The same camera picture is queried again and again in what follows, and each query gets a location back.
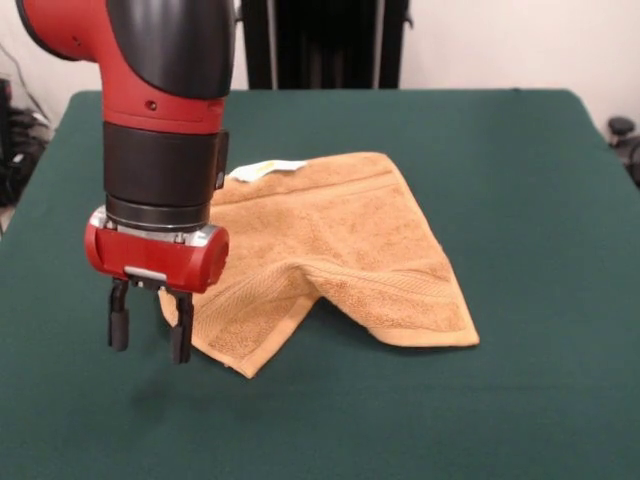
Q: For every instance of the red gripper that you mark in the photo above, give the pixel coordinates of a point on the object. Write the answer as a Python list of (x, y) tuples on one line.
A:
[(160, 260)]

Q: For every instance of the tan terry towel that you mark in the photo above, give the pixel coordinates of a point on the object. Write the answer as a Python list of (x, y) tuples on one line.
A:
[(350, 240)]

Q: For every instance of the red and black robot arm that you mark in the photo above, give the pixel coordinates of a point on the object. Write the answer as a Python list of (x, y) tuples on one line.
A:
[(160, 100)]

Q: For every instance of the dark green table cloth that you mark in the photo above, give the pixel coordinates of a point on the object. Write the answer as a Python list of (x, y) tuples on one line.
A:
[(475, 400)]

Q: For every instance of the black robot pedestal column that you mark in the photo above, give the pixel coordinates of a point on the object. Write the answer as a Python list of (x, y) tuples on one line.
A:
[(330, 45)]

